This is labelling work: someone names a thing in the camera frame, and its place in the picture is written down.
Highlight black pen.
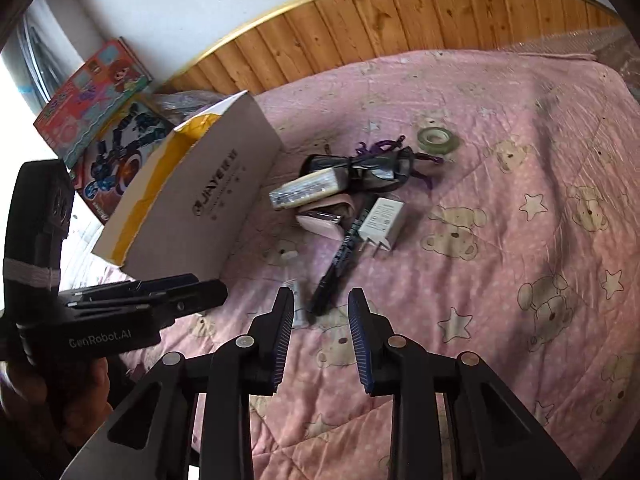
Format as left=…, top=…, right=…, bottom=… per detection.
left=310, top=195, right=376, bottom=317

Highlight person's left hand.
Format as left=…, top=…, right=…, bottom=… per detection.
left=0, top=356, right=115, bottom=442

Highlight small white tube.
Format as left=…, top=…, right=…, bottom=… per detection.
left=285, top=280, right=311, bottom=330

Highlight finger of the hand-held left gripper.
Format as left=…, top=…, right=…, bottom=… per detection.
left=59, top=273, right=202, bottom=305
left=74, top=279, right=229, bottom=318

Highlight purple toy figure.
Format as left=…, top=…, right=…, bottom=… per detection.
left=354, top=135, right=445, bottom=191

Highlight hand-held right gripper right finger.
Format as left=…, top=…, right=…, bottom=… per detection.
left=346, top=287, right=583, bottom=480

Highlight black glasses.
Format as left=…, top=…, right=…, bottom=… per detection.
left=302, top=147, right=417, bottom=196

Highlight pink bear print blanket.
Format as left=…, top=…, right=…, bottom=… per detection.
left=65, top=30, right=640, bottom=480

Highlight silver white packet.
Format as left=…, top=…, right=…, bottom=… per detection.
left=269, top=167, right=351, bottom=210

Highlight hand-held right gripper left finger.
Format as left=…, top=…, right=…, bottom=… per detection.
left=60, top=287, right=296, bottom=480

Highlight green tape roll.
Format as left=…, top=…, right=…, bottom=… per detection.
left=416, top=126, right=462, bottom=154

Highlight clear plastic bag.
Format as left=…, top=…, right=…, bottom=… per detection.
left=152, top=89, right=226, bottom=117

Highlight wooden headboard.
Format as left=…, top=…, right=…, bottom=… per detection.
left=160, top=0, right=626, bottom=97

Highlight pink plastic case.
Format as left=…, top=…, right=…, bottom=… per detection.
left=295, top=198, right=357, bottom=241

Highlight blue robot toy box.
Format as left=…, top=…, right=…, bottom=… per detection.
left=70, top=95, right=176, bottom=226

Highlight white charger plug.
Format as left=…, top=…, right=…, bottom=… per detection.
left=357, top=197, right=407, bottom=260

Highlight white cardboard box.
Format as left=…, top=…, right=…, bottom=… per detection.
left=91, top=90, right=285, bottom=281

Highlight pink printed toy box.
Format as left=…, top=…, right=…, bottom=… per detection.
left=32, top=37, right=153, bottom=168

